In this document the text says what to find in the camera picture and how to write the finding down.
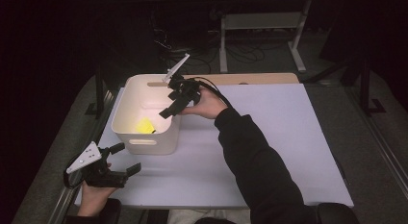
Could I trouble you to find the black metal stand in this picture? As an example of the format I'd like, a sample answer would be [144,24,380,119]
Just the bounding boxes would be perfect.
[84,63,108,120]
[358,54,388,118]

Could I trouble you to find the white table cover board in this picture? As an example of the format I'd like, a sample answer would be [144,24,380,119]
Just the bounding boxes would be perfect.
[74,83,354,209]

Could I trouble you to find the yellow shuttlecock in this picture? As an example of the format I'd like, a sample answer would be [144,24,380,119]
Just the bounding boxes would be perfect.
[134,117,157,135]

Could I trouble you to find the white metal desk frame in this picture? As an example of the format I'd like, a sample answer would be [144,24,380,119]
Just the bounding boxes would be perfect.
[218,0,313,74]

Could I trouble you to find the white plastic storage bin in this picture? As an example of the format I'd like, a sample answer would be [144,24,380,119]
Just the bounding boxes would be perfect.
[111,73,182,156]

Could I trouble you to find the person's left hand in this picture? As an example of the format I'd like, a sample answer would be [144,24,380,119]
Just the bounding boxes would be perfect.
[76,180,118,217]

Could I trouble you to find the person's legs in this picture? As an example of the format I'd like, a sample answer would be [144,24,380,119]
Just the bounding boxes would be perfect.
[166,209,252,224]

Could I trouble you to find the aluminium rail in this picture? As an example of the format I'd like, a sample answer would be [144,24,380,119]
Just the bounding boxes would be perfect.
[344,86,408,200]
[47,88,120,224]

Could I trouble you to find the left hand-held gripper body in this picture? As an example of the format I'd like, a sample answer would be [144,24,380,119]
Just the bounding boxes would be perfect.
[65,140,129,188]

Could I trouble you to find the left hand-held gripper cable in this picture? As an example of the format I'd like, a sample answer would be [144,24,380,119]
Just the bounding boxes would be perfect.
[63,167,86,189]

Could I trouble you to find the hand-held gripper cable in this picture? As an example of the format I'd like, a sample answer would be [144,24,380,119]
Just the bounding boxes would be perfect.
[63,167,86,189]
[187,77,233,109]

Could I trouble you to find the black floor cables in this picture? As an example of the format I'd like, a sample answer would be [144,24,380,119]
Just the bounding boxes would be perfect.
[150,21,268,75]

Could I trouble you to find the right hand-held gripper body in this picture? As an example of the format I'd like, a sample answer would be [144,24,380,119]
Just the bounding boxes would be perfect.
[162,53,202,105]

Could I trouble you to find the person's right hand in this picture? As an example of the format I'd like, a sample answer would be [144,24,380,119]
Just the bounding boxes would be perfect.
[180,86,229,120]

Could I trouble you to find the right hand-held gripper cable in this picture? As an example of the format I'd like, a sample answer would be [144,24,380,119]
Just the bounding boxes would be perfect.
[187,77,233,109]

